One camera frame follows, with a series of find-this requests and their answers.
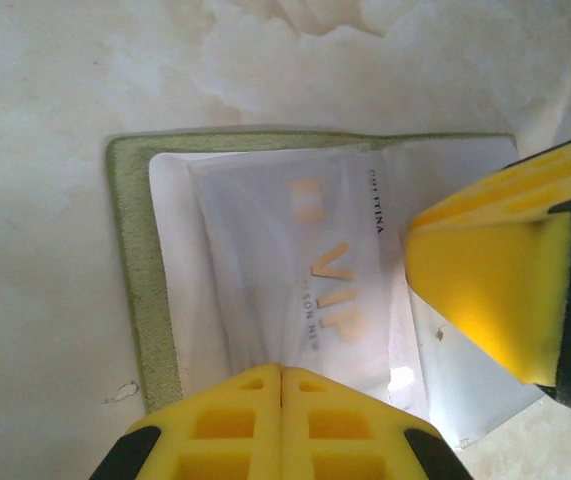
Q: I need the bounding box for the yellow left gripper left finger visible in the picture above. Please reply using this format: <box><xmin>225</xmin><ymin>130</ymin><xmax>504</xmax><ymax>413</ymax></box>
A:
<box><xmin>87</xmin><ymin>362</ymin><xmax>284</xmax><ymax>480</ymax></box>

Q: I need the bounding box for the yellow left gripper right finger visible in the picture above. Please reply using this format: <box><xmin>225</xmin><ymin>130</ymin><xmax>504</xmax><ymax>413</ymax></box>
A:
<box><xmin>282</xmin><ymin>365</ymin><xmax>479</xmax><ymax>480</ymax></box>

